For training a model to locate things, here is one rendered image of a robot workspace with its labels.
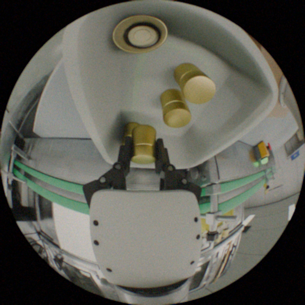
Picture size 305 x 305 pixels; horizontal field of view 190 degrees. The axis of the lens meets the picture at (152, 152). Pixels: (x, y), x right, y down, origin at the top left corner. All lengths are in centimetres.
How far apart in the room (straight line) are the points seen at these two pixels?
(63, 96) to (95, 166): 18
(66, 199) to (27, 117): 58
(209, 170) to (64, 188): 37
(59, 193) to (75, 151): 14
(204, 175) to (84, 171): 28
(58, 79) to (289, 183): 643
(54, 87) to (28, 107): 55
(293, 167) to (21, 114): 691
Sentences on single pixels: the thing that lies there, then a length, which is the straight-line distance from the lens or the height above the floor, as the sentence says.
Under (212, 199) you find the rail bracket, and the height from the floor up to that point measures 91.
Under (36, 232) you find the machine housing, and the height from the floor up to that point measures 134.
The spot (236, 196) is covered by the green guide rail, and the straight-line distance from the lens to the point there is 32.
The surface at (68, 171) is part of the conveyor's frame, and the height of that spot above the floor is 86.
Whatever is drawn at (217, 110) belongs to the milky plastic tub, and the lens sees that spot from 16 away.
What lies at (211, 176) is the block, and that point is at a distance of 21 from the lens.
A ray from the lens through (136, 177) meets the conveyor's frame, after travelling 24.
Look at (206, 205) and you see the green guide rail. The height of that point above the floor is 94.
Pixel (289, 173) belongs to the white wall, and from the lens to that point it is 619.
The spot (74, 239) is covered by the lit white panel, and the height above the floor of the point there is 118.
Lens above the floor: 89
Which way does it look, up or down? 24 degrees down
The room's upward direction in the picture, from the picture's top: 179 degrees clockwise
